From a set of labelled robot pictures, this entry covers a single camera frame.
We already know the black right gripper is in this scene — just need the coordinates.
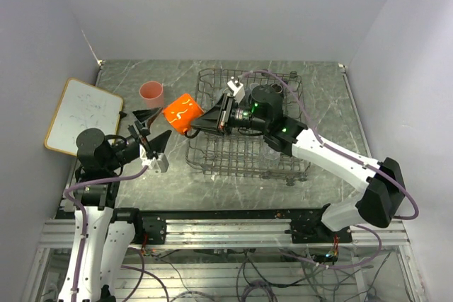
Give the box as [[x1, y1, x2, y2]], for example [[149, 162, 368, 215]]
[[190, 93, 269, 137]]

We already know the clear glass cup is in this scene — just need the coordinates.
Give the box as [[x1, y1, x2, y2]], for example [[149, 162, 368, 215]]
[[260, 145, 280, 164]]

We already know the yellow framed whiteboard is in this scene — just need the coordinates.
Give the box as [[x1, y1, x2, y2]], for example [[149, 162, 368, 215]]
[[44, 78, 124, 156]]

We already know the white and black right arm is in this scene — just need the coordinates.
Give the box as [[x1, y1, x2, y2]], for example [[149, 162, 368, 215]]
[[190, 84, 404, 243]]

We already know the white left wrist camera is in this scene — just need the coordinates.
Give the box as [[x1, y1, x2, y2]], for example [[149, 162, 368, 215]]
[[139, 146, 169, 173]]

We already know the aluminium mounting rail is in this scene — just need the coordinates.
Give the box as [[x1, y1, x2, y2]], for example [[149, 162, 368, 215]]
[[38, 219, 411, 249]]

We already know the pink plastic cup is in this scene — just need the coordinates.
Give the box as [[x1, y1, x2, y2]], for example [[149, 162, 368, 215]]
[[139, 81, 164, 108]]

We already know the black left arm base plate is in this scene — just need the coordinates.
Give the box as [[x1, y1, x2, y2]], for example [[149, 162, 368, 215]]
[[101, 208, 167, 246]]

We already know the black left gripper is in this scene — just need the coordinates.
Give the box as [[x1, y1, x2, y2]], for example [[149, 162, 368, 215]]
[[103, 105, 171, 170]]

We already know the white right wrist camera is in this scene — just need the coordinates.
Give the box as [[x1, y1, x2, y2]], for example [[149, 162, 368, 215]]
[[227, 76, 245, 103]]

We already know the black glossy mug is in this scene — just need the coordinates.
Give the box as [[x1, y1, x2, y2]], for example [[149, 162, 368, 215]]
[[270, 83, 284, 97]]

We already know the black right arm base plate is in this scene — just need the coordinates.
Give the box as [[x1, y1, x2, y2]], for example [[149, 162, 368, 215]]
[[284, 216, 352, 244]]

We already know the orange mug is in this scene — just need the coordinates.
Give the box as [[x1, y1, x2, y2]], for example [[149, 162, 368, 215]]
[[163, 93, 204, 139]]

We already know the grey wire dish rack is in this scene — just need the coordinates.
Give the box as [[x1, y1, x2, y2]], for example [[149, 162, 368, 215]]
[[185, 68, 310, 186]]

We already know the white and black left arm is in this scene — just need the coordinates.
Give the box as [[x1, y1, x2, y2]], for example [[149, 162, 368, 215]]
[[57, 108, 171, 301]]

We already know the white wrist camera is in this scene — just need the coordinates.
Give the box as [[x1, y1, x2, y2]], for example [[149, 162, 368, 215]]
[[139, 146, 169, 173], [227, 76, 245, 103]]

